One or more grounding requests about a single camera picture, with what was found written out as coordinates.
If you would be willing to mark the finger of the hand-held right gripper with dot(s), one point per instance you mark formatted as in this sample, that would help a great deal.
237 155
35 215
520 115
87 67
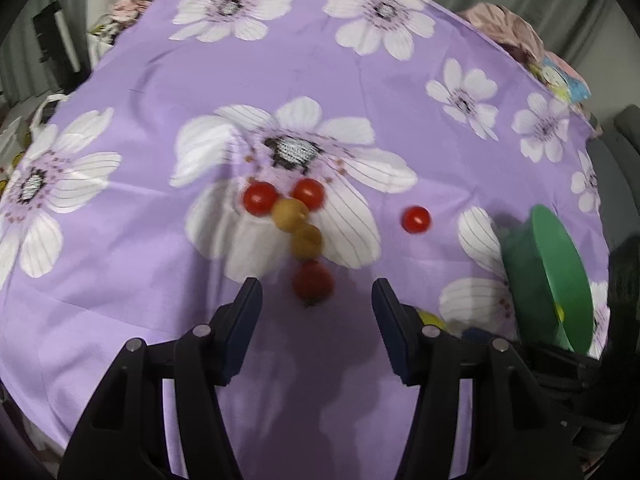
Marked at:
475 334

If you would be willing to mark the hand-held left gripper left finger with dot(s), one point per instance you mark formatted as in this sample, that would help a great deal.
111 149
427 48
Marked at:
240 330

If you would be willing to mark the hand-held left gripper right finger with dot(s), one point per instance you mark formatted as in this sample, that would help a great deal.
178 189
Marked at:
395 332

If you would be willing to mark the yellow-green cherry tomato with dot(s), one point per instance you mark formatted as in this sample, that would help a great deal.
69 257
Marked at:
289 214
307 241
431 318

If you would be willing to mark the green plastic bowl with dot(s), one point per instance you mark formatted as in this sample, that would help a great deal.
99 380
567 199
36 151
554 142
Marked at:
542 280

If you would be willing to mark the dark red cherry tomato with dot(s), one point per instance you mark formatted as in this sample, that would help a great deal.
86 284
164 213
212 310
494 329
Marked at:
313 283

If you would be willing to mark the grey sofa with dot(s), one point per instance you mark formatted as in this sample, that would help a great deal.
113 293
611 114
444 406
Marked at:
620 160

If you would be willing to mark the purple floral tablecloth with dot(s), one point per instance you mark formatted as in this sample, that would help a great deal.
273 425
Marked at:
150 110

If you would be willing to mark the blue cartoon bag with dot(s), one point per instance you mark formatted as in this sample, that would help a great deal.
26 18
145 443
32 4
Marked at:
562 77

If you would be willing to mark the white tote bag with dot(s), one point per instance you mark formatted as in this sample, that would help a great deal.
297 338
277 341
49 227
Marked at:
42 110

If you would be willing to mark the pink crumpled cloth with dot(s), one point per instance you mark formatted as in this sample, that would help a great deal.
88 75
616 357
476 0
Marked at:
505 30

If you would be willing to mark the grey-green curtain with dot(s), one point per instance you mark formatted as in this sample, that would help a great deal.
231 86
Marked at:
30 60

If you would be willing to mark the black box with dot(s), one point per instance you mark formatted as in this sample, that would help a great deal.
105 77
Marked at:
52 40

